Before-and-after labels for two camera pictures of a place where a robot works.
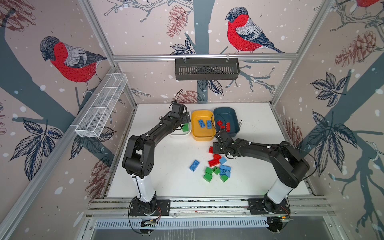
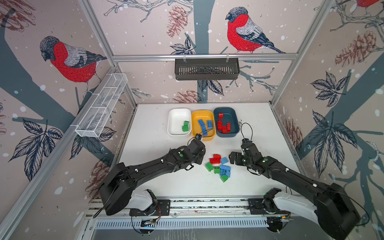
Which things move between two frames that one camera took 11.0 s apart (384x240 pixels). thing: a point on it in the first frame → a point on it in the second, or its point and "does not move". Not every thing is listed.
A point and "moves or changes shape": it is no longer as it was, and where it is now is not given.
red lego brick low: (216, 160) does not move
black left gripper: (186, 117) → (201, 156)
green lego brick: (224, 178) does not move
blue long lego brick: (201, 123) does not move
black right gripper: (215, 145) → (237, 160)
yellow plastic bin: (203, 134) does not move
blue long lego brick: (194, 165) moves or changes shape
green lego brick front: (207, 177) → (209, 166)
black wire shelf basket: (191, 69) does not move
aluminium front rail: (118, 206) does not move
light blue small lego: (223, 160) does not move
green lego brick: (185, 127) does not move
